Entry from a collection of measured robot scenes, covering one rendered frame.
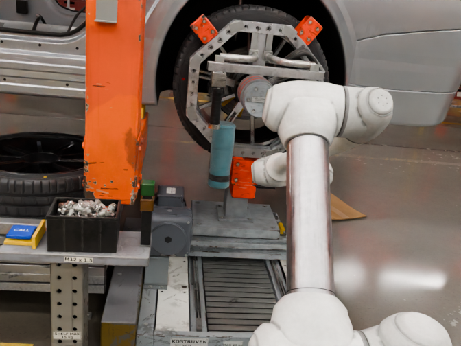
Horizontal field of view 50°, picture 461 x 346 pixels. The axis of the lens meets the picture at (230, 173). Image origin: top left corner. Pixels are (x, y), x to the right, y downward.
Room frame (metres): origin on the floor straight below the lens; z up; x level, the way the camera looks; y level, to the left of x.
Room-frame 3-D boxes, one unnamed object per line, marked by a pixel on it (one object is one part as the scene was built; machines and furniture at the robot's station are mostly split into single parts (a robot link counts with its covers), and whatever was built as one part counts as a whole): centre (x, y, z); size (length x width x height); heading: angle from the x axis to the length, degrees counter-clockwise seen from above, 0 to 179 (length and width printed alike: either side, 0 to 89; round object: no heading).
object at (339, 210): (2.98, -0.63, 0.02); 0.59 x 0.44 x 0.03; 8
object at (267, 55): (1.88, -0.17, 1.03); 0.19 x 0.18 x 0.11; 8
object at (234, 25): (1.98, -0.06, 0.85); 0.54 x 0.07 x 0.54; 98
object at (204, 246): (2.15, -0.04, 0.13); 0.50 x 0.36 x 0.10; 98
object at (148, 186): (1.36, 0.24, 0.64); 0.04 x 0.04 x 0.04; 8
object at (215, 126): (1.73, 0.08, 0.83); 0.04 x 0.04 x 0.16
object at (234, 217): (2.15, -0.04, 0.32); 0.40 x 0.30 x 0.28; 98
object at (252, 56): (1.85, 0.02, 1.03); 0.19 x 0.18 x 0.11; 8
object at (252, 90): (1.91, -0.07, 0.85); 0.21 x 0.14 x 0.14; 8
